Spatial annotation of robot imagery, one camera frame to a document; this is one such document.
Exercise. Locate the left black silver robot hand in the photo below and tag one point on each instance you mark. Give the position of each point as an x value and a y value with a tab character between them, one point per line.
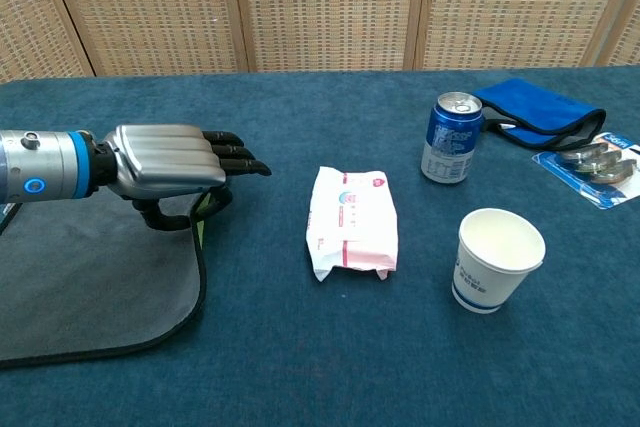
165	157

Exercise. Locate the green and grey cloth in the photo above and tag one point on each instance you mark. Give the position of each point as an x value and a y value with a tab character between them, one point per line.
95	277

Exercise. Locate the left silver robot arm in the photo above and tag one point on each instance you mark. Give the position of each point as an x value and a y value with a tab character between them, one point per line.
45	167

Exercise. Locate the blue cloth black trim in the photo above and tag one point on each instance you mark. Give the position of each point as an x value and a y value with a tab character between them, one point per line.
535	109

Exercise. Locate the white pink tissue pack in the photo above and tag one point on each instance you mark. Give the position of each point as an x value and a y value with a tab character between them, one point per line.
350	219

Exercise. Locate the woven bamboo folding screen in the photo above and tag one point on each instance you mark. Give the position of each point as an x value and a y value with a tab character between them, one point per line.
320	7

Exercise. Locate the teal table carpet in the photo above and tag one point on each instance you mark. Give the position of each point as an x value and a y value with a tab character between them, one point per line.
300	357

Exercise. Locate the blue drink can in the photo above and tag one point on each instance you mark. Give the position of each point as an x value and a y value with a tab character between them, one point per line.
450	139

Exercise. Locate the white paper cup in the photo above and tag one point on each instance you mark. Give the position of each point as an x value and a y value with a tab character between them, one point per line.
492	257

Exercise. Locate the blister pack of metal hooks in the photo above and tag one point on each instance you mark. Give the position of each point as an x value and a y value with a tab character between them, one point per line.
595	167

